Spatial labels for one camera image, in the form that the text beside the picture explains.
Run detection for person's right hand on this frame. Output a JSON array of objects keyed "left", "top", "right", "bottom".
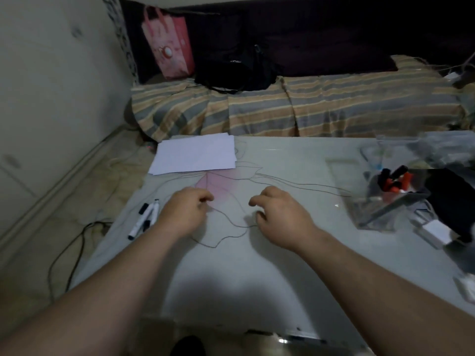
[{"left": 248, "top": 185, "right": 321, "bottom": 253}]

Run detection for person's left hand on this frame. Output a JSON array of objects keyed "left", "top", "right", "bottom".
[{"left": 155, "top": 187, "right": 215, "bottom": 241}]

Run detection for white cable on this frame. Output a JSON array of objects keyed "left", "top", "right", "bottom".
[{"left": 440, "top": 52, "right": 475, "bottom": 84}]

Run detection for black floor cable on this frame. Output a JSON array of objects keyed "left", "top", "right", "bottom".
[{"left": 47, "top": 220, "right": 112, "bottom": 301}]

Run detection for pink gift bag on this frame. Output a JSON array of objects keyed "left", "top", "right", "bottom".
[{"left": 141, "top": 5, "right": 195, "bottom": 80}]

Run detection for white marker with black cap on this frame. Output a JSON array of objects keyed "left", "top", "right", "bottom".
[
  {"left": 128, "top": 203, "right": 154, "bottom": 241},
  {"left": 143, "top": 199, "right": 160, "bottom": 232}
]

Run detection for person's right forearm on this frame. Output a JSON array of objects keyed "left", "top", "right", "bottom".
[{"left": 294, "top": 227, "right": 475, "bottom": 356}]

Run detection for dark sofa backrest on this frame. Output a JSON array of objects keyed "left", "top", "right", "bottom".
[{"left": 119, "top": 0, "right": 475, "bottom": 85}]

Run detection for striped sofa cover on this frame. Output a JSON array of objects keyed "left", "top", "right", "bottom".
[{"left": 130, "top": 55, "right": 473, "bottom": 144}]

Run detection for person's left forearm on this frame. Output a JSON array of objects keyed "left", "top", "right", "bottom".
[{"left": 0, "top": 220, "right": 187, "bottom": 356}]

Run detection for white charger adapter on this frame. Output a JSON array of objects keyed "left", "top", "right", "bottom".
[{"left": 414, "top": 218, "right": 461, "bottom": 249}]

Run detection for clear plastic bag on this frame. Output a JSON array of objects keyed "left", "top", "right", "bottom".
[{"left": 325, "top": 135, "right": 446, "bottom": 232}]

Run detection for white paper sheets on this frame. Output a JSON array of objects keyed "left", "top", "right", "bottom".
[{"left": 148, "top": 133, "right": 237, "bottom": 176}]

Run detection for black bag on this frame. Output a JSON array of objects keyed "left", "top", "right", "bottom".
[{"left": 194, "top": 44, "right": 279, "bottom": 95}]

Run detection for red marker with black cap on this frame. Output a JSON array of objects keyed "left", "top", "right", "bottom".
[
  {"left": 377, "top": 168, "right": 392, "bottom": 193},
  {"left": 386, "top": 165, "right": 409, "bottom": 192}
]

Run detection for black pouch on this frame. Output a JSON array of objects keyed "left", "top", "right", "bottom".
[{"left": 423, "top": 167, "right": 475, "bottom": 243}]

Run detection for black white patterned cushion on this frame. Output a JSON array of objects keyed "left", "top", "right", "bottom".
[{"left": 102, "top": 0, "right": 139, "bottom": 86}]

